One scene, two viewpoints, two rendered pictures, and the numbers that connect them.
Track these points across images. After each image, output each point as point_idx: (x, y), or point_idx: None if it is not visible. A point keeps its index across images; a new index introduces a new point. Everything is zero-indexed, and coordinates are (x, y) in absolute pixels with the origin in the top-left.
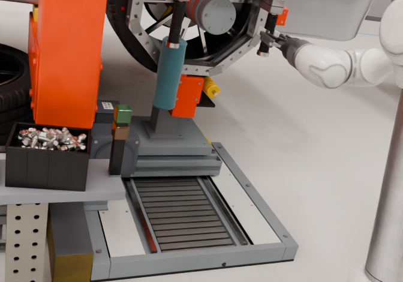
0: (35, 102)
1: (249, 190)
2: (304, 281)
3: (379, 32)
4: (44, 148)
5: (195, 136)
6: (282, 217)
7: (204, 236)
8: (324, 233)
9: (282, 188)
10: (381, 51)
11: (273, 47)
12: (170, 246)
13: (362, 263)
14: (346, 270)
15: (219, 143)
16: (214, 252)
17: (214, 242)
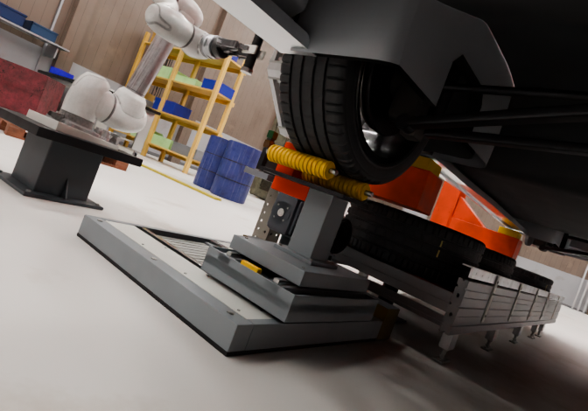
0: None
1: (150, 254)
2: (67, 226)
3: (199, 25)
4: None
5: (265, 247)
6: (81, 261)
7: (180, 244)
8: (11, 240)
9: (69, 292)
10: (166, 4)
11: (238, 58)
12: (203, 245)
13: (143, 98)
14: (4, 218)
15: (237, 322)
16: (169, 230)
17: (170, 240)
